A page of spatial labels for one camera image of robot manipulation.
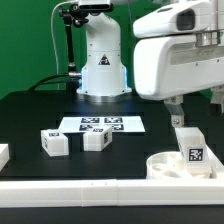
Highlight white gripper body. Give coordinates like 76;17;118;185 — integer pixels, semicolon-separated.
134;35;224;100

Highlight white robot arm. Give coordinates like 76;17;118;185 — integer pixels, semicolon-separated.
78;0;224;127

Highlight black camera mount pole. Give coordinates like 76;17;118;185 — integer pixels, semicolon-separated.
59;5;88;91

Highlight white L-shaped obstacle frame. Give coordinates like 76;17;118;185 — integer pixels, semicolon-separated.
0;152;224;208

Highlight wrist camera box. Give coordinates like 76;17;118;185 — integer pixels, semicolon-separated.
133;0;212;38

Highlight black cables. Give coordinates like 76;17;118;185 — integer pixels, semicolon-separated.
28;0;83;92

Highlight white tag base sheet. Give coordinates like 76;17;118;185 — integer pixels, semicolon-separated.
59;116;145;133

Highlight white block at left edge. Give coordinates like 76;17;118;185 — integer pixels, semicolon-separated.
0;144;9;171

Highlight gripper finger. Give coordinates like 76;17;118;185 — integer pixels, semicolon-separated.
210;86;224;115
164;96;184;128

